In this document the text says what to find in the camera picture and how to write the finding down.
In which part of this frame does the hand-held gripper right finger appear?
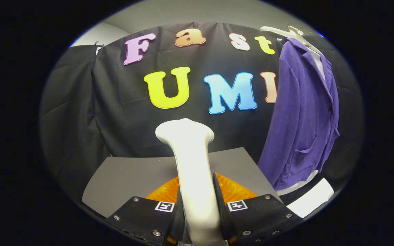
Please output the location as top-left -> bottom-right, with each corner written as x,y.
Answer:
212,173 -> 302,245

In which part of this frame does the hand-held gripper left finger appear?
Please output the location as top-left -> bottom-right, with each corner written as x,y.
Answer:
105,176 -> 185,246

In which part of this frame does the white garment steamer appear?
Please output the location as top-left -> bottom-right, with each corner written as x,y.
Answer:
155,118 -> 228,246

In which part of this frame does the purple corduroy jacket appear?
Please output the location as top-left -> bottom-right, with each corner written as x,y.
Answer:
258,38 -> 340,191

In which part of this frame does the white clothes hanger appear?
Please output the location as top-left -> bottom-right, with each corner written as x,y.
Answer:
260,26 -> 321,55

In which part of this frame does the grey cabinet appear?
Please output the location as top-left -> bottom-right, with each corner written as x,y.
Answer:
82,147 -> 281,218

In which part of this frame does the white paper sheet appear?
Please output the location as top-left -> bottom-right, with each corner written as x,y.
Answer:
286,178 -> 335,218

